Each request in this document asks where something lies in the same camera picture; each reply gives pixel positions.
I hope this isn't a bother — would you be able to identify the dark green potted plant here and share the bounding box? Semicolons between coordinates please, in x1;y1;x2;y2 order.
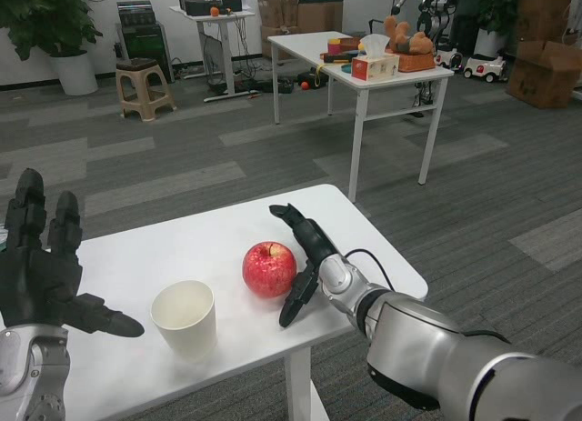
472;0;551;58

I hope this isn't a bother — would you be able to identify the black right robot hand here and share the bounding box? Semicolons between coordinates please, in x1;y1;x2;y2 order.
267;202;345;329

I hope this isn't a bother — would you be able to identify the red apple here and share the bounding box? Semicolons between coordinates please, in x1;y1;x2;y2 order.
241;241;298;298

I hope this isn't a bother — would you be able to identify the red white tissue box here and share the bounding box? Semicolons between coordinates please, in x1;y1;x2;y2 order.
350;33;401;82

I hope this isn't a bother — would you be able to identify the black stacked device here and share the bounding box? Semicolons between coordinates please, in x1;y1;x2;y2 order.
116;1;154;26

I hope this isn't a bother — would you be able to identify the white paper cup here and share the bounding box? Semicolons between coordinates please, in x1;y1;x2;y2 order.
150;279;218;362

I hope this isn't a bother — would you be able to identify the black green computer tower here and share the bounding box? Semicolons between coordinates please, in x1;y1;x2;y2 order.
118;23;176;84

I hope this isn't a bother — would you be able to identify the large closed cardboard box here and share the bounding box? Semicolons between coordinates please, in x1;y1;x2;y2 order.
295;0;345;34

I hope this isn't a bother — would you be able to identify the beige plastic stool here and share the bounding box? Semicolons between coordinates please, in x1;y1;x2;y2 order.
114;58;177;121

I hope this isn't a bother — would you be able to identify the silver black humanoid robot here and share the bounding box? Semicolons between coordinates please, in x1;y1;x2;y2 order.
390;0;456;117

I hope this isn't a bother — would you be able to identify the stacked brown cardboard box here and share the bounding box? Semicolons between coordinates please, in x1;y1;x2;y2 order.
517;0;575;45

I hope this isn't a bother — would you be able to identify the brown teddy bear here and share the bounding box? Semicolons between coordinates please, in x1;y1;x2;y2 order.
384;15;436;56

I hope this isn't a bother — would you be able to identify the long white table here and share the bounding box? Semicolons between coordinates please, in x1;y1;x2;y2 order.
266;31;456;203

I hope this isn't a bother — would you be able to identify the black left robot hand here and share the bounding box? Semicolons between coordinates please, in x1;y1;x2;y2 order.
0;167;146;339

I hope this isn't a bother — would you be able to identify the small white standing desk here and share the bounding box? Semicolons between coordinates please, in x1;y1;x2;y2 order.
169;5;263;104

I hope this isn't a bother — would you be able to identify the white toy car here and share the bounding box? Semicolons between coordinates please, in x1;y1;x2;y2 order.
463;53;508;84
434;47;464;72

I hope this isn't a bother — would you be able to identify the open cardboard box on floor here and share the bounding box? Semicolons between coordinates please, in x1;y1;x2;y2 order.
506;41;582;109

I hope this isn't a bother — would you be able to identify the open brown cardboard box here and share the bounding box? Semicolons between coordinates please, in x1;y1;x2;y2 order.
257;0;301;61

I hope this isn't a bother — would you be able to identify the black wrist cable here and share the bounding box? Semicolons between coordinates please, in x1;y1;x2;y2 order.
345;248;395;291

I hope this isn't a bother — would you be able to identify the tall leafy potted plant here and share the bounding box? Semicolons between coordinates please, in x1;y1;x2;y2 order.
0;0;104;96

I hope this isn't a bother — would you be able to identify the orange woven basket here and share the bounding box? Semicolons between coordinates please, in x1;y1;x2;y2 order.
393;52;437;73

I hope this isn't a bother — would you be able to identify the grey desktop computer tower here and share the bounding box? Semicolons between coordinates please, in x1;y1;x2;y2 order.
199;33;226;95

